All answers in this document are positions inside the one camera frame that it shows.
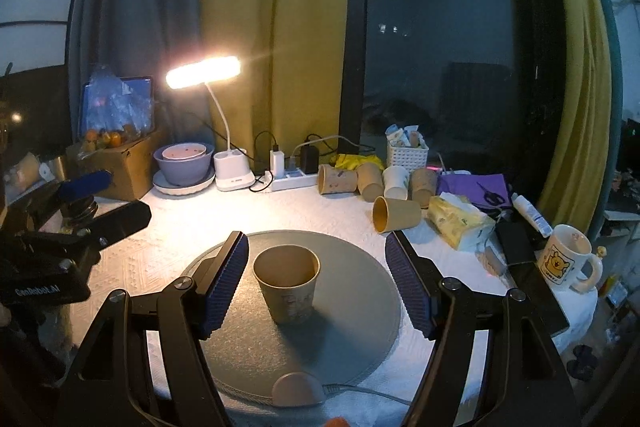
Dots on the black tablet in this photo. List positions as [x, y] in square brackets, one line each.
[542, 297]

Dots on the round grey mat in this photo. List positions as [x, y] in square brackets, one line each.
[330, 347]

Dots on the cardboard box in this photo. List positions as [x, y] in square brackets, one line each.
[122, 169]

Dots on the yellow cloth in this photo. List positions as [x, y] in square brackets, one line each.
[352, 162]

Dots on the white plate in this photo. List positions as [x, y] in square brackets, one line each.
[170, 191]

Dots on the brown paper cup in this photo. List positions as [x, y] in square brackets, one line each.
[340, 181]
[402, 213]
[424, 187]
[371, 182]
[290, 292]

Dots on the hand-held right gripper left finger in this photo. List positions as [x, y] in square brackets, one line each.
[227, 277]

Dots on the grey curtain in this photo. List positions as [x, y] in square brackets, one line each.
[140, 7]

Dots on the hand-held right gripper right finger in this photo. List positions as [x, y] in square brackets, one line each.
[406, 277]

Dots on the white mat controller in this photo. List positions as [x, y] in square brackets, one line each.
[296, 391]

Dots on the blue plastic bag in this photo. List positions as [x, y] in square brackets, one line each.
[117, 104]

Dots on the white tube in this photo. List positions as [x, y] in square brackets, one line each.
[531, 213]

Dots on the white basket with packets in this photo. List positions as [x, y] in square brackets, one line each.
[407, 152]

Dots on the white cartoon mug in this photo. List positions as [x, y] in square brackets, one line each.
[562, 264]

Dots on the yellow tissue pack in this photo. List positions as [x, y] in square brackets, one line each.
[457, 222]

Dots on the white power strip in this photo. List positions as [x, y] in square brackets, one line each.
[295, 181]

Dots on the black phone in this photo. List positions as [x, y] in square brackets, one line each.
[515, 243]

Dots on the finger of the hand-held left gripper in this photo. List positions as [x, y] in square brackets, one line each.
[85, 185]
[120, 214]

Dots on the white charger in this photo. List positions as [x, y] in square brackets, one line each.
[277, 162]

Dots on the white desk lamp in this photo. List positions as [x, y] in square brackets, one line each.
[232, 177]

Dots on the white paper cup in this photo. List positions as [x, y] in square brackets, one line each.
[396, 181]

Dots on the pile of small oranges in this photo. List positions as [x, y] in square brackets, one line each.
[102, 139]

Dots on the purple bowl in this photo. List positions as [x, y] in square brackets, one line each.
[182, 167]

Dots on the black window frame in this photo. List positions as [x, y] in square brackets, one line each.
[354, 32]

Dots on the black scissors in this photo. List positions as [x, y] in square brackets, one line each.
[492, 196]

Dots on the black charger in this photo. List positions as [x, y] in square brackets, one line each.
[308, 159]

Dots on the yellow curtain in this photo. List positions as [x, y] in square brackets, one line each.
[585, 107]
[270, 7]

